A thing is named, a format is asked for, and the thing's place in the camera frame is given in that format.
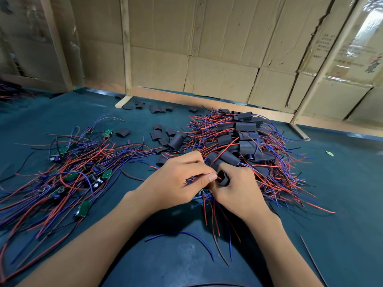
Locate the pile of sleeved wired boards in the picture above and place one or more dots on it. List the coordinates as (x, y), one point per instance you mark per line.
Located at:
(245, 125)

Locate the pale slanted wooden post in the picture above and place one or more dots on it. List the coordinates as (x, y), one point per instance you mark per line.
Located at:
(329, 59)

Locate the wide wooden post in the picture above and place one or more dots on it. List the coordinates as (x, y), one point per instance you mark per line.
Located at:
(55, 41)

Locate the pile of black sleeve pieces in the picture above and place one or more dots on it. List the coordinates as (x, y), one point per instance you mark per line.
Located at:
(157, 134)

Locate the pile of unsleeved wired boards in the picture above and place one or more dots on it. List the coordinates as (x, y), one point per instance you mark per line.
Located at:
(54, 182)

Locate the person's left forearm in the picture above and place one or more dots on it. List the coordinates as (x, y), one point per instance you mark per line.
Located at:
(84, 248)

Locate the wooden ledge board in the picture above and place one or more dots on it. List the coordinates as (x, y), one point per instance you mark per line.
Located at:
(179, 95)

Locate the person's right hand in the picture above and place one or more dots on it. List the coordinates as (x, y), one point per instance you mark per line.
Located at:
(245, 194)

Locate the person's left hand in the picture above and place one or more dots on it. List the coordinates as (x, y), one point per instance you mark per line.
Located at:
(167, 185)

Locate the clear plastic sheet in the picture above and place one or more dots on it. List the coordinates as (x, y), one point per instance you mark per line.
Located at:
(371, 35)

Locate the small green scrap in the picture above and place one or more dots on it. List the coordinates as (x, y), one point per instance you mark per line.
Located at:
(330, 153)

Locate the thin wooden post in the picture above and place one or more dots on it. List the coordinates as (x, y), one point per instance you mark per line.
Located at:
(125, 44)

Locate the person's right forearm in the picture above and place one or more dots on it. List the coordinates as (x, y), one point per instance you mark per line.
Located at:
(287, 254)

